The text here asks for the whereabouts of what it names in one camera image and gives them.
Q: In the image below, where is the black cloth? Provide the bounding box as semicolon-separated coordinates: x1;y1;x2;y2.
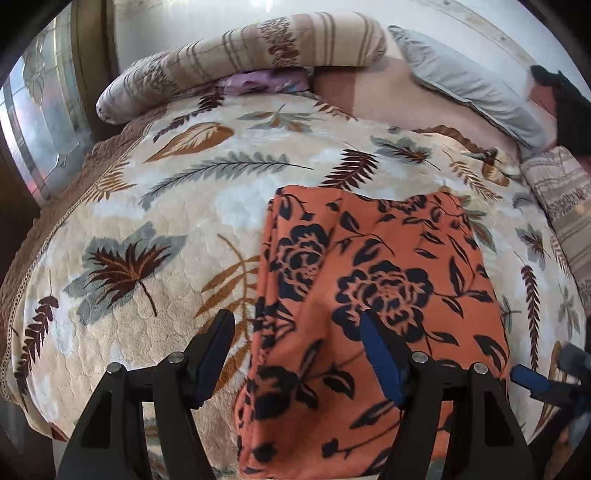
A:
530;65;591;158

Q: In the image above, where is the patterned glass window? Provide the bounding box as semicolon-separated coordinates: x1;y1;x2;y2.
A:
0;28;95;206

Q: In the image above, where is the leaf printed blanket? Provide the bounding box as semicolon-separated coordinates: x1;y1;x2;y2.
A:
0;90;589;480

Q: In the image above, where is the pink bedsheet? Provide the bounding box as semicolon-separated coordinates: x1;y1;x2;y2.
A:
311;58;561;158

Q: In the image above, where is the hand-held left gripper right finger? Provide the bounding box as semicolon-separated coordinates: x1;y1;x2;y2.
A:
359;311;532;480

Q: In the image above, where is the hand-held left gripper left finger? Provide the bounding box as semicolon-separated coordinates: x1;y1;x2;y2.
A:
55;308;237;480

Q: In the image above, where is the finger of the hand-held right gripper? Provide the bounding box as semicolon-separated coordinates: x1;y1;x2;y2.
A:
556;343;591;376
510;364;583;411

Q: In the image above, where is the striped beige pillow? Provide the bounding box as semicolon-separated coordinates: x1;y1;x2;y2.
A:
95;11;387;124
521;145;591;315

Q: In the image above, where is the grey pillow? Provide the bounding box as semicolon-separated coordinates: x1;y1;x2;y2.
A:
387;25;550;148

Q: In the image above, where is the orange floral garment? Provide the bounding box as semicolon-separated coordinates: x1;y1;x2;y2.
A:
233;185;513;478

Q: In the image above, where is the purple cloth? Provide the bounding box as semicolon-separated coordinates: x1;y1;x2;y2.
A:
217;69;315;95

